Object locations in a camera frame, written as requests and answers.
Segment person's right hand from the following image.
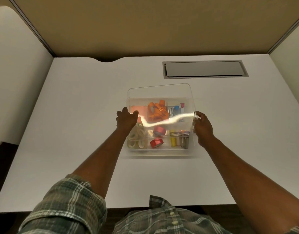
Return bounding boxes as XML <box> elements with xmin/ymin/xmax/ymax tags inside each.
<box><xmin>192</xmin><ymin>111</ymin><xmax>215</xmax><ymax>148</ymax></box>

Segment person's left hand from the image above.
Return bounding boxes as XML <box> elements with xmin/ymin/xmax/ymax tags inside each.
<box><xmin>116</xmin><ymin>107</ymin><xmax>139</xmax><ymax>131</ymax></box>

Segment clear plastic lid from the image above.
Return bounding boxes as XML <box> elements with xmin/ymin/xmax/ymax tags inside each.
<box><xmin>127</xmin><ymin>83</ymin><xmax>198</xmax><ymax>148</ymax></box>

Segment person's right forearm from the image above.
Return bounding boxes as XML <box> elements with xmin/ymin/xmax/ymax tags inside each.
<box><xmin>200</xmin><ymin>136</ymin><xmax>299</xmax><ymax>234</ymax></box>

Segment person's left forearm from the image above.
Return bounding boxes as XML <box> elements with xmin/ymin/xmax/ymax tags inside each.
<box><xmin>71</xmin><ymin>127</ymin><xmax>133</xmax><ymax>200</ymax></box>

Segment pink notepad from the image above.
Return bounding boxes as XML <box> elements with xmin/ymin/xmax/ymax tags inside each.
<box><xmin>129</xmin><ymin>106</ymin><xmax>148</xmax><ymax>117</ymax></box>

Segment orange scissors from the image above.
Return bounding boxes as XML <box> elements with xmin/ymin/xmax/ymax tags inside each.
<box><xmin>147</xmin><ymin>100</ymin><xmax>169</xmax><ymax>122</ymax></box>

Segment blue stapler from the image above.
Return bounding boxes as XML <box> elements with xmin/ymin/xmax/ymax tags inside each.
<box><xmin>168</xmin><ymin>106</ymin><xmax>180</xmax><ymax>119</ymax></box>

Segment pile of clear tape rolls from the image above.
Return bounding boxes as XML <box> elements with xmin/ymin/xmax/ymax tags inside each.
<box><xmin>127</xmin><ymin>123</ymin><xmax>148</xmax><ymax>149</ymax></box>

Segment grey marker bundle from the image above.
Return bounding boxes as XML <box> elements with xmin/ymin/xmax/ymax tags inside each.
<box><xmin>181</xmin><ymin>130</ymin><xmax>190</xmax><ymax>149</ymax></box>

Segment pink tape roll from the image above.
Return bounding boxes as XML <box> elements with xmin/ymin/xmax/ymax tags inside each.
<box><xmin>153</xmin><ymin>126</ymin><xmax>166</xmax><ymax>137</ymax></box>

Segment red tape roll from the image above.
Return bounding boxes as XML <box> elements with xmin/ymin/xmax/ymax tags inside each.
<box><xmin>150</xmin><ymin>138</ymin><xmax>164</xmax><ymax>149</ymax></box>

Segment clear plastic storage box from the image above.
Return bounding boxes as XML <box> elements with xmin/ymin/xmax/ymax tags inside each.
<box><xmin>126</xmin><ymin>97</ymin><xmax>197</xmax><ymax>157</ymax></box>

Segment tan desk divider panel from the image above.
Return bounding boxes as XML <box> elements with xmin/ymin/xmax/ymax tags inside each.
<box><xmin>8</xmin><ymin>0</ymin><xmax>299</xmax><ymax>58</ymax></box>

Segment white straight divider panel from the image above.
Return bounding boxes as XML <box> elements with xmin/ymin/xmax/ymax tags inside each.
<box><xmin>269</xmin><ymin>19</ymin><xmax>299</xmax><ymax>108</ymax></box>

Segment green plaid shirt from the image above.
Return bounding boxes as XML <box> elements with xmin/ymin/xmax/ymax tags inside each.
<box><xmin>17</xmin><ymin>174</ymin><xmax>299</xmax><ymax>234</ymax></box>

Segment white rounded divider panel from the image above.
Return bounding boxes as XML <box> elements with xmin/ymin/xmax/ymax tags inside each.
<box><xmin>0</xmin><ymin>6</ymin><xmax>54</xmax><ymax>145</ymax></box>

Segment grey desk cable hatch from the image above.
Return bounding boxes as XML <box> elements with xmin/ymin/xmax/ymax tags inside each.
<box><xmin>162</xmin><ymin>60</ymin><xmax>249</xmax><ymax>79</ymax></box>

